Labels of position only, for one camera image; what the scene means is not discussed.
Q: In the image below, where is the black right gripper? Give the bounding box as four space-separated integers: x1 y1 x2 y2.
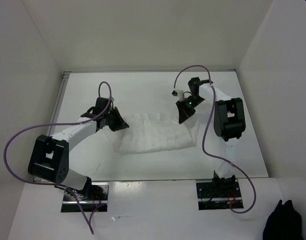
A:
176 95 205 124

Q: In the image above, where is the white pleated skirt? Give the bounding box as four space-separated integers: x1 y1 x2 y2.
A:
104 113 200 155

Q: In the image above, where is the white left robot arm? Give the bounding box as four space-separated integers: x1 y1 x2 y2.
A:
28 97 129 200

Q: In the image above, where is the dark folded garment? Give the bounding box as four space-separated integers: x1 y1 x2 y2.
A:
263 200 304 240

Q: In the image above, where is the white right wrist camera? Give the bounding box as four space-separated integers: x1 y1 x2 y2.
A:
171 89 184 99

